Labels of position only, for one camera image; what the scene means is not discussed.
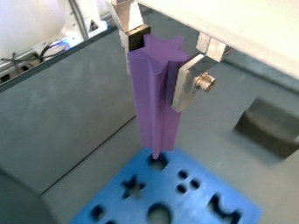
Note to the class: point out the dark curved fixture block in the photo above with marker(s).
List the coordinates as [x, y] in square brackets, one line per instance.
[271, 126]

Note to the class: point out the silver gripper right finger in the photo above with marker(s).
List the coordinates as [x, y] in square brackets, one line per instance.
[192, 75]

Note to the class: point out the white robot base equipment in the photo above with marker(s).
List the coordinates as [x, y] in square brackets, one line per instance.
[40, 28]

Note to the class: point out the purple star-shaped peg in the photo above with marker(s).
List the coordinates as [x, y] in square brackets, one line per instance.
[153, 66]

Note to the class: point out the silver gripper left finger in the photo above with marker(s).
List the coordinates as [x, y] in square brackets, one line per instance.
[129, 23]

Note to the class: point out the blue shape-sorting board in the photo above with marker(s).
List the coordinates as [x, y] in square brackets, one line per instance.
[171, 182]

